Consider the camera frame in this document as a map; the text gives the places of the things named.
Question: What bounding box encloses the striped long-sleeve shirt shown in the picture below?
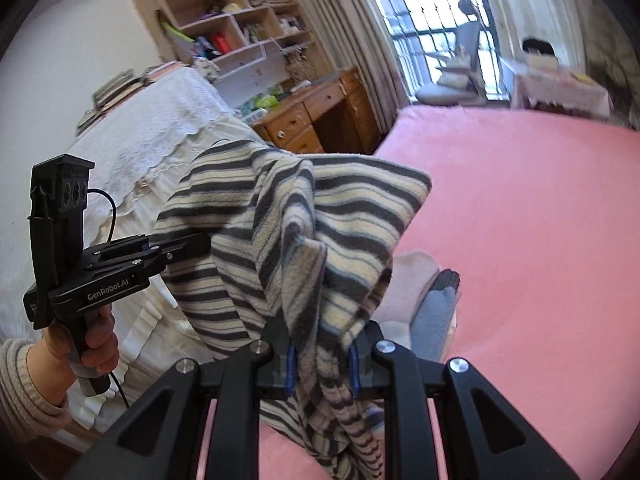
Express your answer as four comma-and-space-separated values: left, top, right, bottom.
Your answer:
152, 140, 433, 480

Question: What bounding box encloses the person's left forearm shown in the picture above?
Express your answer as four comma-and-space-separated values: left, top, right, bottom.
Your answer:
0, 337, 73, 436

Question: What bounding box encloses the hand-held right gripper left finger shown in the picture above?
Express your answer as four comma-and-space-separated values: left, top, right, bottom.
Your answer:
62, 322, 301, 480

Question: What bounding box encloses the pink fleece bed sheet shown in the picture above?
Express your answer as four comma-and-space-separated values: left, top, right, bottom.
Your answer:
195, 105, 640, 480

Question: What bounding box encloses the stack of folded clothes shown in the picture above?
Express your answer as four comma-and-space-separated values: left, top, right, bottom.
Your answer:
372, 251, 461, 363

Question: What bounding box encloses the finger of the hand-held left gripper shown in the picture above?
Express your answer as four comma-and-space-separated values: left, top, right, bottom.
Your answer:
82, 234, 166, 257
100, 232, 212, 273

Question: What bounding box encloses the wooden desk with drawers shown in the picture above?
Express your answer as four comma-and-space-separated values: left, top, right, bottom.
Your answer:
235, 67, 383, 156

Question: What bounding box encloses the person's left hand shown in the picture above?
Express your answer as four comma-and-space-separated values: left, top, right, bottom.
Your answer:
44, 304, 121, 377

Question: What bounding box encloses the window with metal grille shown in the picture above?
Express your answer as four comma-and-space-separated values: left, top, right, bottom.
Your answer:
357, 0, 506, 106

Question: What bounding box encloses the small table with floral cloth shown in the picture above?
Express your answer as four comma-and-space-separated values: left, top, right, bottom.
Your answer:
500, 55, 613, 121

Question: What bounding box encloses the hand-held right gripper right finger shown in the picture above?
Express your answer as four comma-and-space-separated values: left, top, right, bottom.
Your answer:
350, 322, 576, 480

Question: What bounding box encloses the black pouch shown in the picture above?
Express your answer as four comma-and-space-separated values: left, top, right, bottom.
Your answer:
521, 37, 556, 56

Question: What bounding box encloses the thick black cable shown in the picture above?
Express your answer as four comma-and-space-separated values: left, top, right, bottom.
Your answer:
87, 187, 132, 409

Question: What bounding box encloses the wooden bookshelf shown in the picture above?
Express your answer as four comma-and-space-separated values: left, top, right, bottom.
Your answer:
122, 0, 321, 106

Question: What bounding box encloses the grey office chair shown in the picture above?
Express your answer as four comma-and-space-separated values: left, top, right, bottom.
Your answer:
415, 0, 493, 107

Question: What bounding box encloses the stack of books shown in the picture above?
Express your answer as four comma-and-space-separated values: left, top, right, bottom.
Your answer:
75, 60, 188, 136

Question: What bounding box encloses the beige striped curtain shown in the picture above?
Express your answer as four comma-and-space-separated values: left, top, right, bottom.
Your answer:
280, 0, 416, 111

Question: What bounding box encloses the white sheer curtain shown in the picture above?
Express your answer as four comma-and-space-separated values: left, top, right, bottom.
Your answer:
470, 0, 640, 126

